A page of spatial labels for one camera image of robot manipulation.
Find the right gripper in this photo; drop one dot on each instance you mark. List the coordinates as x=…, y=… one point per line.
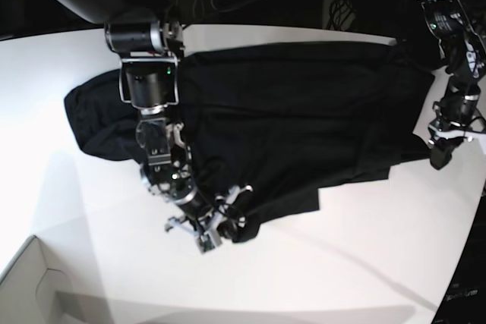
x=219, y=214

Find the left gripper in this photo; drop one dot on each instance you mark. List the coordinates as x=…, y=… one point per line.
x=454, y=123

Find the black long-sleeve t-shirt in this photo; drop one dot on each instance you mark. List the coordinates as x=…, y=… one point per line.
x=286, y=118

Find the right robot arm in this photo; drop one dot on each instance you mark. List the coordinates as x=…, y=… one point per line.
x=147, y=35

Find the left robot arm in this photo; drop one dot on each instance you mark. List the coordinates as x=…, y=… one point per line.
x=460, y=33

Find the white cardboard box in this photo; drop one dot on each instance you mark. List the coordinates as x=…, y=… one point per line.
x=32, y=292

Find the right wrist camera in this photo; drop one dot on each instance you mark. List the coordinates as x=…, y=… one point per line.
x=208, y=241

